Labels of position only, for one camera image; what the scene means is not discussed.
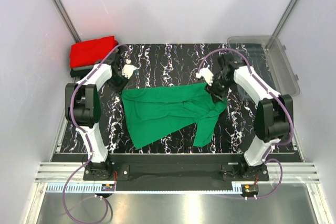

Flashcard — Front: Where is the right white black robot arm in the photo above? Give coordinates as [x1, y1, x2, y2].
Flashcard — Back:
[196, 48, 294, 180]

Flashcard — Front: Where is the connector box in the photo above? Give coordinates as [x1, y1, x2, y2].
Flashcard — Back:
[242, 184, 259, 195]
[101, 184, 116, 191]

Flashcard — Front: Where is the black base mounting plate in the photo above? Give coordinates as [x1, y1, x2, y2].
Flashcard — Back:
[82, 153, 269, 182]

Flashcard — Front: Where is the purple cable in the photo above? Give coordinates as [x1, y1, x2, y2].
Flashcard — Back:
[62, 44, 132, 222]
[197, 47, 293, 198]

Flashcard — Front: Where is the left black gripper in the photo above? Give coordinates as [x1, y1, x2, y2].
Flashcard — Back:
[108, 71, 131, 95]

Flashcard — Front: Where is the left connector box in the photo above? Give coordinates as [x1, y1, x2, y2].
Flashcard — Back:
[101, 184, 116, 191]

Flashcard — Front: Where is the aluminium frame rail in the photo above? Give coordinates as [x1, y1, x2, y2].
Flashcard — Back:
[36, 162, 320, 184]

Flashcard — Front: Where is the green t shirt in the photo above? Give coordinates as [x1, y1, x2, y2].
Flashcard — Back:
[121, 83, 227, 149]

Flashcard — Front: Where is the right connector box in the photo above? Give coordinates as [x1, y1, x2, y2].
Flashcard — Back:
[242, 184, 259, 195]

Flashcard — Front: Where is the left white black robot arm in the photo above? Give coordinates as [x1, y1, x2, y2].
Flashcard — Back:
[65, 52, 128, 180]

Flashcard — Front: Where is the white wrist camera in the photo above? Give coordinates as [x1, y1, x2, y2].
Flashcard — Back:
[121, 60, 138, 79]
[196, 68, 214, 86]

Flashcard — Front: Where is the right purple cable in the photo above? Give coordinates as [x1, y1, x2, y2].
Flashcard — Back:
[197, 47, 293, 198]

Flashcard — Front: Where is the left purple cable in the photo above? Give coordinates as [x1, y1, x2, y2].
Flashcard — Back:
[62, 44, 132, 222]

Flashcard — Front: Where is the clear plastic bin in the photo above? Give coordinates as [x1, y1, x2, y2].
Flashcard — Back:
[227, 36, 300, 97]

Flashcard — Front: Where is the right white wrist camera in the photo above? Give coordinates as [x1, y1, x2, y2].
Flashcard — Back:
[196, 68, 214, 86]

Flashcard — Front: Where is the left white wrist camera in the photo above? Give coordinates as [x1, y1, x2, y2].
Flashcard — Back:
[121, 60, 138, 79]

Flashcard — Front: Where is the folded red t shirt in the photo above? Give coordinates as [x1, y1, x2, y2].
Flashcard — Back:
[69, 36, 118, 68]

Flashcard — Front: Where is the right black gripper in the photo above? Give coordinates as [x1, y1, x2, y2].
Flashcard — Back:
[204, 76, 235, 104]

